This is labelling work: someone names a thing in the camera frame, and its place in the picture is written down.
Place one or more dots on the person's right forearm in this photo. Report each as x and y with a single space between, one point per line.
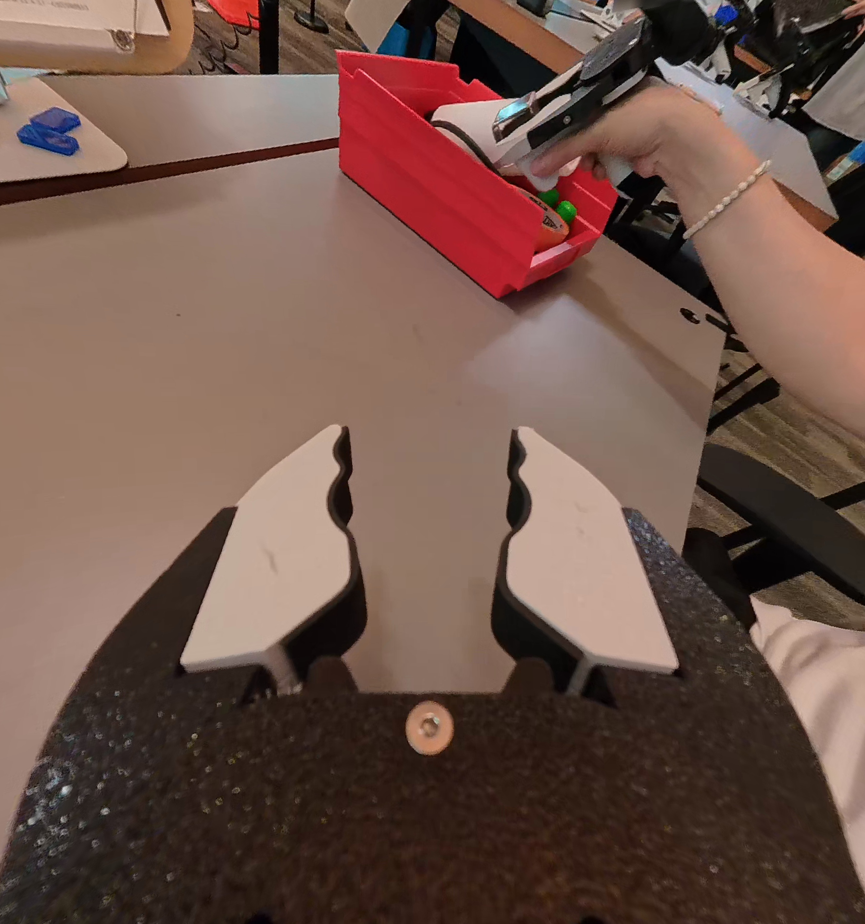
808 303

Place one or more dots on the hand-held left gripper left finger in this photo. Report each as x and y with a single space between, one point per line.
267 578

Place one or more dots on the white plastic bottle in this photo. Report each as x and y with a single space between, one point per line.
469 123

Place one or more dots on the orange tape roll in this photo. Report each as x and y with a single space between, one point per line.
551 220

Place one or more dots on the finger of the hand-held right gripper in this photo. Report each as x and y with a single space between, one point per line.
606 58
577 116

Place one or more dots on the person's white shirt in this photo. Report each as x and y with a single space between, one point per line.
837 751

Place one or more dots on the red plastic bin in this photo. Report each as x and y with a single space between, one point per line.
404 159

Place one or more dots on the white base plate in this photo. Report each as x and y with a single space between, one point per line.
57 152

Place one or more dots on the black office chair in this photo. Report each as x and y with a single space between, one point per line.
794 520

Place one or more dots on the person's right hand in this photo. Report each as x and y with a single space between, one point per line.
664 137

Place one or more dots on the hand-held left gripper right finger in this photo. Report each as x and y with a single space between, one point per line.
584 578

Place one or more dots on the small blue plastic piece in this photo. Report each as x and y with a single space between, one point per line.
50 133

